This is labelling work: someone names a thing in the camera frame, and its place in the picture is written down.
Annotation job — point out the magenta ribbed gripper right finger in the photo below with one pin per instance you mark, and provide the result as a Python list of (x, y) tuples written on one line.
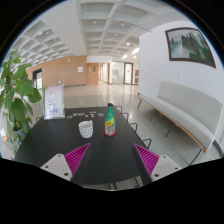
[(157, 167)]

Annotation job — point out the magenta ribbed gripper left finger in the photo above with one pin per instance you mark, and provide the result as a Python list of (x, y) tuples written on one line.
[(65, 166)]

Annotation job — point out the green plastic water bottle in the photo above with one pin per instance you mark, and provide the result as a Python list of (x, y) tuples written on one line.
[(110, 120)]

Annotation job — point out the black metal chair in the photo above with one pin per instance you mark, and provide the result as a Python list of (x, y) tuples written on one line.
[(120, 108), (134, 126), (125, 115), (147, 142)]

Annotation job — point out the white dotted cup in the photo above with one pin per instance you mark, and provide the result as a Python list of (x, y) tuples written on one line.
[(86, 128)]

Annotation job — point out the black table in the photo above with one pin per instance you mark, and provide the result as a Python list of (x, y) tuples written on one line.
[(107, 160)]

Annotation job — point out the red round coaster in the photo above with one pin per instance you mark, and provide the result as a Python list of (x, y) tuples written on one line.
[(110, 134)]

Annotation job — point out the long white bench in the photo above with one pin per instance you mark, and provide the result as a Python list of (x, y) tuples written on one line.
[(195, 112)]

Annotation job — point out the acrylic sign stand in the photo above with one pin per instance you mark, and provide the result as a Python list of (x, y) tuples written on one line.
[(54, 102)]

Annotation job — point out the green leafy potted plant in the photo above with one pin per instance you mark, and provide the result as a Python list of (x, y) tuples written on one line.
[(17, 92)]

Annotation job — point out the framed landscape painting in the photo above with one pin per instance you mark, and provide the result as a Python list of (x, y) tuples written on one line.
[(188, 44)]

